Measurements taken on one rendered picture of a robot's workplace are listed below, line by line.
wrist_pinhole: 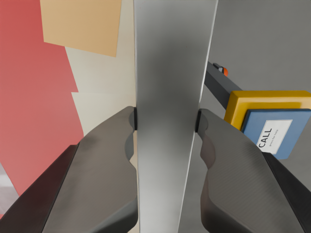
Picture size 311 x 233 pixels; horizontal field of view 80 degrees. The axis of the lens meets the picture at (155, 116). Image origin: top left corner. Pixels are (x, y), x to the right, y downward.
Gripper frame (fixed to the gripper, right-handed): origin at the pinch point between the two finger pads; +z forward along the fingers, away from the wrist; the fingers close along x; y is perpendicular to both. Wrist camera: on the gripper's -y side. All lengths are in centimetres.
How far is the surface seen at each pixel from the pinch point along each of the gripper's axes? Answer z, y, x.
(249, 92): 16.7, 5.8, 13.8
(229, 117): 15.7, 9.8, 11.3
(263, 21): 116, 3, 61
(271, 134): 13.7, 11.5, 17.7
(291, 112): 14.0, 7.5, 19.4
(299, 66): 120, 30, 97
